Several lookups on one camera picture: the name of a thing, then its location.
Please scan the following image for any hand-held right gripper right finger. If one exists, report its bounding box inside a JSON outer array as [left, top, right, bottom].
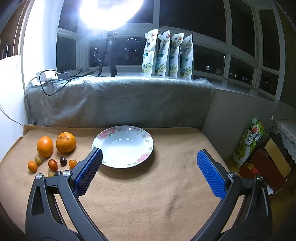
[[190, 149, 273, 241]]

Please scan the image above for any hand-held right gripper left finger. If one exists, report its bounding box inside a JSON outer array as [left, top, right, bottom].
[[25, 147, 109, 241]]

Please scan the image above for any rough-skinned orange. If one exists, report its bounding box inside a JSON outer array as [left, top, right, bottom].
[[56, 132, 77, 153]]

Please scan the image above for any floral white plate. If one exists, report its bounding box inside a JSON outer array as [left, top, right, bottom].
[[92, 125, 154, 169]]

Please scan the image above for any smooth orange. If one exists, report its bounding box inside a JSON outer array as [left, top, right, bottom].
[[37, 136, 54, 158]]

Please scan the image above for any green snack bag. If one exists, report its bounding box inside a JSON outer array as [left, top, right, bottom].
[[232, 128, 257, 168]]

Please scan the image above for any red-brown cardboard box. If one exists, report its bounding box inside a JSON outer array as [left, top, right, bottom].
[[238, 148, 287, 193]]

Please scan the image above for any green printed carton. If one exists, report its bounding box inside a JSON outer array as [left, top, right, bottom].
[[251, 117, 266, 142]]

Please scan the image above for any tan cardboard box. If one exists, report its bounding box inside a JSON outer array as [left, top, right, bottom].
[[264, 138, 291, 178]]

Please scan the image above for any grey blanket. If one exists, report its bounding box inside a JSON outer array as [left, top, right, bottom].
[[25, 76, 214, 128]]

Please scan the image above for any white lace cloth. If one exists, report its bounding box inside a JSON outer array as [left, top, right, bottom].
[[272, 119, 296, 163]]

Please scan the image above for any white floral refill pouch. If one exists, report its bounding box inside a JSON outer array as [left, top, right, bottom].
[[141, 29, 159, 77], [180, 34, 193, 79], [155, 29, 171, 77], [168, 33, 184, 78]]

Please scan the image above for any black tripod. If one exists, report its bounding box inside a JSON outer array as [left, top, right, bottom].
[[98, 30, 118, 77]]

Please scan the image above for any round dream catcher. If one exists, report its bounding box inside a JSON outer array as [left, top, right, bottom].
[[124, 38, 140, 61]]

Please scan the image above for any window blind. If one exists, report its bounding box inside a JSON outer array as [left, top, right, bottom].
[[0, 0, 26, 58]]

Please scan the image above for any white cable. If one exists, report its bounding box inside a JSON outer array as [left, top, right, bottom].
[[0, 104, 25, 127]]

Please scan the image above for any white power strip with cables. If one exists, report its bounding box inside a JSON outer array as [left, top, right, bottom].
[[39, 67, 94, 96]]

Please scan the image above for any bright ring light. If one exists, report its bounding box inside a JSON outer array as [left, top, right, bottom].
[[77, 0, 145, 29]]

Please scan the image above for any white window frame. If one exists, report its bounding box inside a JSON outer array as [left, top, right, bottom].
[[57, 0, 287, 100]]

